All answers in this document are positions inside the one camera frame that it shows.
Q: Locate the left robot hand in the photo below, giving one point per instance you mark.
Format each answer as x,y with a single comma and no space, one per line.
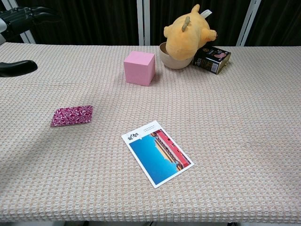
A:
16,18

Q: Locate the pink patterned rectangular tile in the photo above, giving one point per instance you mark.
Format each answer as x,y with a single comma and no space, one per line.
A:
71,116

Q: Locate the black curtain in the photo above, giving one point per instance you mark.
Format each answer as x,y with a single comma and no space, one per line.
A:
225,14
94,21
14,41
282,21

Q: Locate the pink cube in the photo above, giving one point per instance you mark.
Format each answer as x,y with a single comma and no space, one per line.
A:
138,70

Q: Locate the beige bowl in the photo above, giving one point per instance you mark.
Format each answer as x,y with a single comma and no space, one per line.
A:
174,64

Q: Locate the yellow plush toy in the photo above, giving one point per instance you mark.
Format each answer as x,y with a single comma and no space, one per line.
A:
185,35

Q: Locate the blue and red postcard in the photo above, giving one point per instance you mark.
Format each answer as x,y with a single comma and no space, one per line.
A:
155,155

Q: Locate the black printed box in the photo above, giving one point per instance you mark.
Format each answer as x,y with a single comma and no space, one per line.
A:
211,61

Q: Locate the beige woven tablecloth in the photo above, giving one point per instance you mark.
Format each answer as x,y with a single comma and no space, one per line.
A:
211,141

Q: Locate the grey metal frame post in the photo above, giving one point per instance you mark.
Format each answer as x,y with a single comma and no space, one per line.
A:
28,38
143,23
245,30

